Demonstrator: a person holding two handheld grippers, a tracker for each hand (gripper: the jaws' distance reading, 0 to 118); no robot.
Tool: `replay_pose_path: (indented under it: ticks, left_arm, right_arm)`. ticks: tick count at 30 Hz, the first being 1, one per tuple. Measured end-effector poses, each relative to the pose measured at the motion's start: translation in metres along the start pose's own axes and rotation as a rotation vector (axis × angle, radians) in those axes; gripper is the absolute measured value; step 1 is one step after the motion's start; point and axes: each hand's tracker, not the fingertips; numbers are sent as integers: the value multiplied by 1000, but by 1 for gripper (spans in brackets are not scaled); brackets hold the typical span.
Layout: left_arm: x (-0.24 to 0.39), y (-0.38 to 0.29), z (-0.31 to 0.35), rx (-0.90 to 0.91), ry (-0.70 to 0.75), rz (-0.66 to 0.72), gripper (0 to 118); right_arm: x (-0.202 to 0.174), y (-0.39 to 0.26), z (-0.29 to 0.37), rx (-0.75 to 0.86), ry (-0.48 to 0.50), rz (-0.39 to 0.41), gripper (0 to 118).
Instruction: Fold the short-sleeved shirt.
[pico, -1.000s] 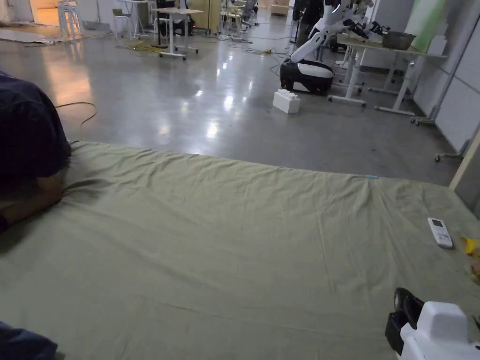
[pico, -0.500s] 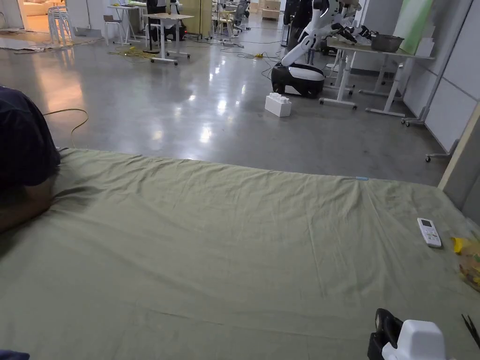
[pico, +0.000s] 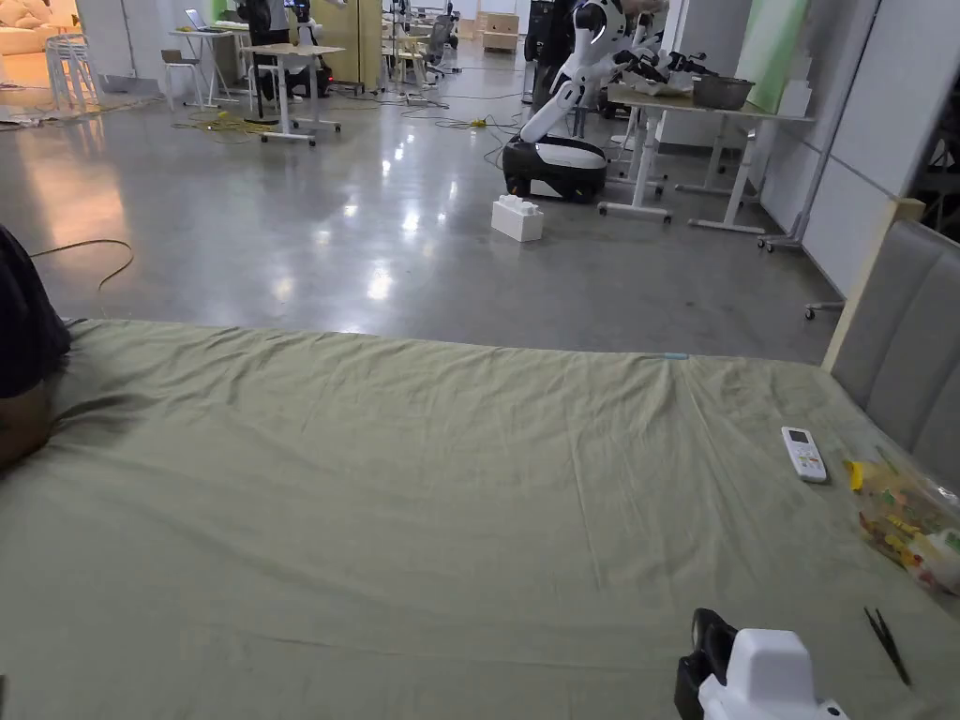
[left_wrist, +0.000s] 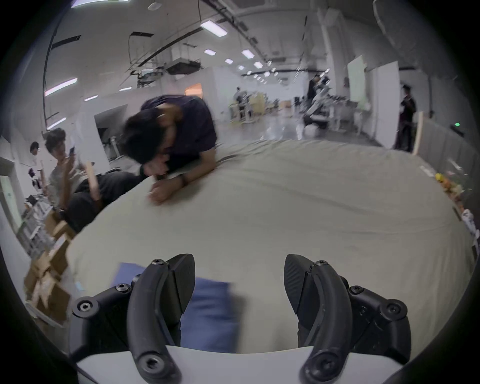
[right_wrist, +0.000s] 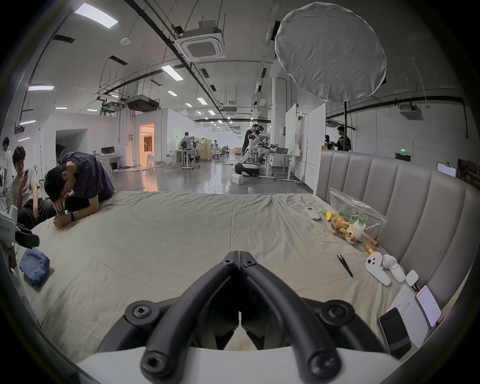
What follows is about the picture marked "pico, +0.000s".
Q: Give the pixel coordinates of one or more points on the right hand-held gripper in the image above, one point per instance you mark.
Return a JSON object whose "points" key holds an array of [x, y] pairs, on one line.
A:
{"points": [[765, 675]]}

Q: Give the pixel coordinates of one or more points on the black tweezers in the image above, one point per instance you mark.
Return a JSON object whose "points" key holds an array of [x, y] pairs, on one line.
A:
{"points": [[889, 649]]}

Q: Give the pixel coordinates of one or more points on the clear bag of colourful pieces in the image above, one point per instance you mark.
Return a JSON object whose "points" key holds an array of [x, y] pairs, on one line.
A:
{"points": [[911, 525]]}

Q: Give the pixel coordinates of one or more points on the white remote control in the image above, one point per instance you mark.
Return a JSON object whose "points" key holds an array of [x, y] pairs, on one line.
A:
{"points": [[804, 453]]}

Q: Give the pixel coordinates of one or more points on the grey padded headboard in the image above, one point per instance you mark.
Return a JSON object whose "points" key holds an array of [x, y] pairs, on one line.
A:
{"points": [[907, 330]]}

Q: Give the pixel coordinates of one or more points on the bed with pale green sheet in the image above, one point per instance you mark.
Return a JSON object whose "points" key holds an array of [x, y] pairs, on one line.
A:
{"points": [[375, 510]]}

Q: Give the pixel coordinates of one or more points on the large white toy brick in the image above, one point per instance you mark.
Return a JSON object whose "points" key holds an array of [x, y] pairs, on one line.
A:
{"points": [[517, 217]]}

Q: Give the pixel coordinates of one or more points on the white wheeled robot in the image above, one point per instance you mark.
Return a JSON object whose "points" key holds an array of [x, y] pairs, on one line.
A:
{"points": [[559, 154]]}

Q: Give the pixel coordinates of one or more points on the wooden crate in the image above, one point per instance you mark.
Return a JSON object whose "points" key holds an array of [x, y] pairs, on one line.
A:
{"points": [[499, 31]]}

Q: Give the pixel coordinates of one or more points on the beige sofa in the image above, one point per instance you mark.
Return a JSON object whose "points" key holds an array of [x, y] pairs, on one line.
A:
{"points": [[34, 26]]}

